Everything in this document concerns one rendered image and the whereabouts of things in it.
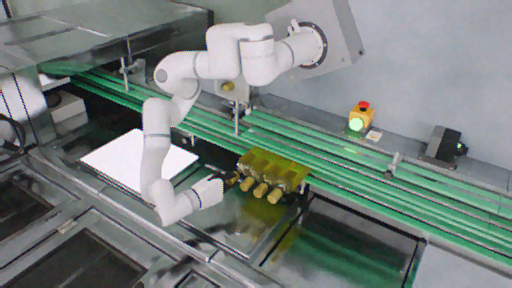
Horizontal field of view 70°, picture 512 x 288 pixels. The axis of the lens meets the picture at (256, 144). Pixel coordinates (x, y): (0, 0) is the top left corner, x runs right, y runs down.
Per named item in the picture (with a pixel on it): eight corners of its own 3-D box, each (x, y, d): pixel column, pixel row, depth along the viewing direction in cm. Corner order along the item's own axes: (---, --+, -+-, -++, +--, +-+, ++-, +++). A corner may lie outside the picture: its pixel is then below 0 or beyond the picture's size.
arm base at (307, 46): (280, 29, 125) (253, 38, 114) (308, 10, 116) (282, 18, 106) (300, 70, 127) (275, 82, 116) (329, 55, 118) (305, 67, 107)
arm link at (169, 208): (139, 185, 115) (148, 183, 107) (168, 172, 121) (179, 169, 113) (158, 228, 116) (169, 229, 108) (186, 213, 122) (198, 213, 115)
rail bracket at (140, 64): (150, 78, 187) (115, 94, 171) (146, 46, 178) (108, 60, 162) (157, 80, 185) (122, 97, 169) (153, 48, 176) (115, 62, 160)
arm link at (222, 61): (213, 74, 117) (205, 22, 110) (282, 76, 107) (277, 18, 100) (196, 82, 110) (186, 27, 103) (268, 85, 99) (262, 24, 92)
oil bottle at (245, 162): (264, 147, 152) (234, 173, 137) (265, 135, 149) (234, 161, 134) (276, 151, 150) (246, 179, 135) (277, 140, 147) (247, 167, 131)
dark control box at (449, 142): (429, 143, 126) (424, 155, 120) (436, 124, 122) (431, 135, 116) (454, 151, 123) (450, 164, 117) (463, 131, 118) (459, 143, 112)
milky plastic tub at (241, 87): (226, 87, 166) (214, 94, 159) (226, 39, 153) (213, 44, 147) (258, 98, 158) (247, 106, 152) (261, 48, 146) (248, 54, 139)
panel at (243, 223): (136, 130, 181) (76, 164, 157) (136, 125, 180) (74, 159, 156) (297, 204, 143) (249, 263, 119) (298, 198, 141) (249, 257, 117)
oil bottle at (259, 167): (276, 152, 150) (247, 180, 135) (277, 141, 147) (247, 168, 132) (288, 157, 147) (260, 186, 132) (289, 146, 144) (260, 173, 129)
